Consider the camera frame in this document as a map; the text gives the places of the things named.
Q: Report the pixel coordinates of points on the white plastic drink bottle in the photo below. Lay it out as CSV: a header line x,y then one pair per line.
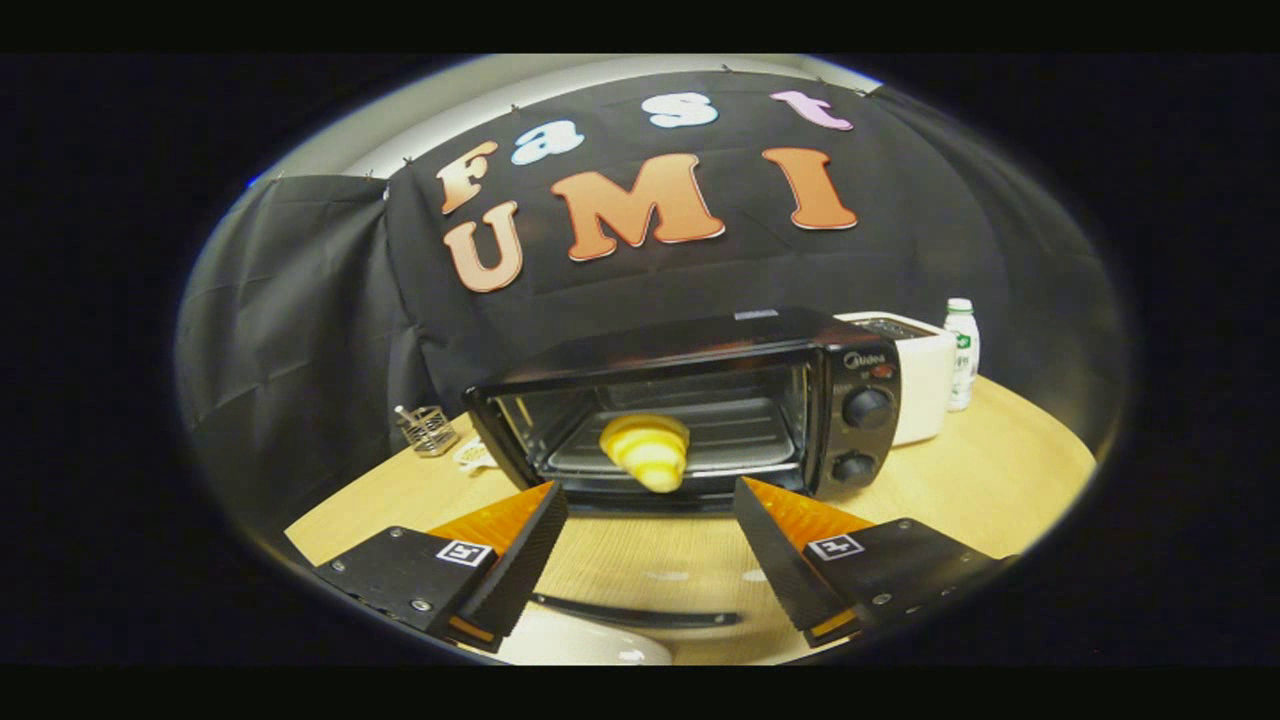
x,y
962,355

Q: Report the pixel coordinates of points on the black backdrop cloth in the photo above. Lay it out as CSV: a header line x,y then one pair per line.
x,y
300,300

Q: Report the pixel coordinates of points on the white bread toaster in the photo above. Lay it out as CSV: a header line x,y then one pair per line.
x,y
925,390

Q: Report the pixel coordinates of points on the white round plate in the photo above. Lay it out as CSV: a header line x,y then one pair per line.
x,y
580,645

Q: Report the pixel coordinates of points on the yellow croissant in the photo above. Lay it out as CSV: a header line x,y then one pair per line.
x,y
645,450

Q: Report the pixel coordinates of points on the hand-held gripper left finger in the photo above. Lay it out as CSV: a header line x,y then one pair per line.
x,y
520,570

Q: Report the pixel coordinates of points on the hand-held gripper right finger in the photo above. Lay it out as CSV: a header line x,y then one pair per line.
x,y
775,565

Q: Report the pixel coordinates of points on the black toaster oven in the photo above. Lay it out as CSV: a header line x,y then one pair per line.
x,y
700,337

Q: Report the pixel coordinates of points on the small white dish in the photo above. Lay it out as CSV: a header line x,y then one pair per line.
x,y
475,455

